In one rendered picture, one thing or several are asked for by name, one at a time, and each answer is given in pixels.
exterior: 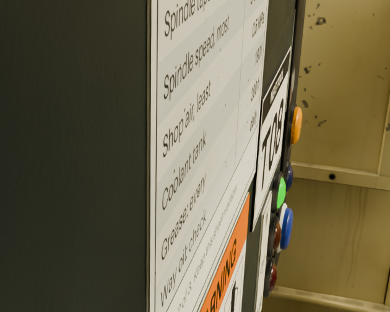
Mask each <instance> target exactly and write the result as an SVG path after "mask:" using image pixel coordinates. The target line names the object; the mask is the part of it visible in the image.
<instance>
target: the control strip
mask: <svg viewBox="0 0 390 312"><path fill-rule="evenodd" d="M305 7H306V0H296V4H295V9H296V11H295V23H294V31H293V43H292V57H291V63H290V76H289V83H288V96H287V109H286V112H285V123H284V136H283V143H282V156H281V163H280V171H278V172H276V173H275V177H274V181H273V185H272V200H271V212H272V214H276V215H274V216H273V217H272V218H271V222H270V225H269V234H268V242H267V256H268V257H270V258H269V259H268V260H267V264H266V270H265V276H264V290H263V296H264V298H268V297H269V296H270V294H271V293H269V286H270V280H271V273H272V267H273V265H274V264H275V266H276V267H277V263H278V260H279V256H280V252H281V249H280V245H279V247H278V248H277V249H276V251H274V252H273V246H274V236H275V230H276V226H277V222H279V223H280V227H281V229H282V223H283V219H284V213H285V209H286V208H287V205H286V199H287V193H286V190H285V198H284V202H283V203H282V205H281V206H280V207H279V208H277V200H278V194H279V186H280V181H281V179H282V178H283V179H284V181H285V185H286V186H287V177H288V170H289V166H290V165H291V161H290V156H291V149H292V144H291V132H292V123H293V116H294V112H295V108H296V107H297V104H296V100H297V88H298V76H299V69H300V57H301V45H302V38H303V26H304V19H305Z"/></svg>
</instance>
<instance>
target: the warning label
mask: <svg viewBox="0 0 390 312"><path fill-rule="evenodd" d="M249 194H250V193H249V192H248V193H247V195H246V198H245V200H244V203H243V205H242V207H241V210H240V212H239V214H238V217H237V219H236V222H235V224H234V226H233V229H232V231H231V234H230V236H229V238H228V241H227V244H226V245H225V248H224V250H223V253H222V255H221V257H220V260H219V263H218V264H217V267H216V269H215V272H214V274H213V276H212V279H211V281H210V284H209V286H208V288H207V291H206V294H205V295H204V298H203V300H202V303H201V305H200V307H199V310H198V312H241V302H242V293H243V277H244V268H245V252H246V236H247V227H248V211H249Z"/></svg>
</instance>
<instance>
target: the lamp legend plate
mask: <svg viewBox="0 0 390 312"><path fill-rule="evenodd" d="M271 192H272V191H270V192H269V195H268V197H267V201H266V204H265V206H264V209H263V212H262V214H261V228H260V236H259V251H258V265H257V273H256V288H255V296H254V310H253V312H261V310H262V297H263V290H264V276H265V269H266V255H267V242H268V234H269V221H270V213H271V200H272V193H271Z"/></svg>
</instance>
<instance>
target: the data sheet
mask: <svg viewBox="0 0 390 312"><path fill-rule="evenodd" d="M268 3H269V0H147V293H146V312H196V311H197V309H198V307H199V304H200V302H201V300H202V297H203V295H204V292H205V290H206V288H207V285H208V283H209V281H210V278H211V276H212V273H213V271H214V269H215V267H216V264H217V261H218V260H219V257H220V255H221V252H222V250H223V247H224V245H225V243H226V240H227V238H228V236H229V233H230V231H231V229H232V226H233V224H234V221H235V219H236V217H237V215H238V212H239V209H240V207H241V205H242V203H243V200H244V198H245V196H246V193H247V191H248V188H249V186H250V184H251V181H252V179H253V176H254V174H255V172H256V156H257V147H258V132H259V116H260V107H261V92H262V77H263V68H264V52H265V44H266V28H267V12H268Z"/></svg>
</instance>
